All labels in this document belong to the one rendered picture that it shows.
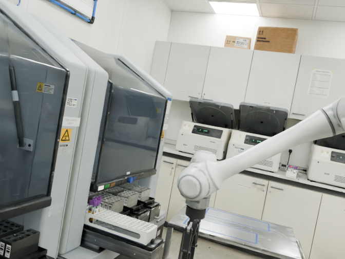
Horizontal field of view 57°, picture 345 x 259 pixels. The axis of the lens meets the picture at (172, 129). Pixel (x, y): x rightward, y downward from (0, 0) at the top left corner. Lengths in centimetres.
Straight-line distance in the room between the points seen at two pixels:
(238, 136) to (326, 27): 167
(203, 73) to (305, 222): 198
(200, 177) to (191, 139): 265
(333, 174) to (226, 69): 161
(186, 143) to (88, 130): 249
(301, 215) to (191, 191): 264
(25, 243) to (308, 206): 288
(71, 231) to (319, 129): 96
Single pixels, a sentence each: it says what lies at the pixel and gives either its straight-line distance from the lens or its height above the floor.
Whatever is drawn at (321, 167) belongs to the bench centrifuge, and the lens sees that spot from 349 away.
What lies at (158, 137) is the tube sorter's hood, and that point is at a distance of 180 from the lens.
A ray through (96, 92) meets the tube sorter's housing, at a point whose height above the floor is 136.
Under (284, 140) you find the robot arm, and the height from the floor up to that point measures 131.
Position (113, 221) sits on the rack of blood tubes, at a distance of 134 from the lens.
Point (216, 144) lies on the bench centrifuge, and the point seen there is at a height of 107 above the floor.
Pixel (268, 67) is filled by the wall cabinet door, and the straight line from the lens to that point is 382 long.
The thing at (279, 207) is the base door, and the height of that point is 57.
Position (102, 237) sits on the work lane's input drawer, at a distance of 137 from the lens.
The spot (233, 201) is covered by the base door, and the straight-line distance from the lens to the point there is 357.
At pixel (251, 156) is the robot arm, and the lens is 106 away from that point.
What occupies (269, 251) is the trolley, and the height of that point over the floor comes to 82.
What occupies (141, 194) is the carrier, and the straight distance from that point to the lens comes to 177.
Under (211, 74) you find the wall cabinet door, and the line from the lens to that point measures 391.
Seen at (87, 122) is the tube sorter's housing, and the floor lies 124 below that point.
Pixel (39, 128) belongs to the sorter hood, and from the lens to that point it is 101.
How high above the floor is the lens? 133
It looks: 3 degrees down
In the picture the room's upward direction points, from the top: 10 degrees clockwise
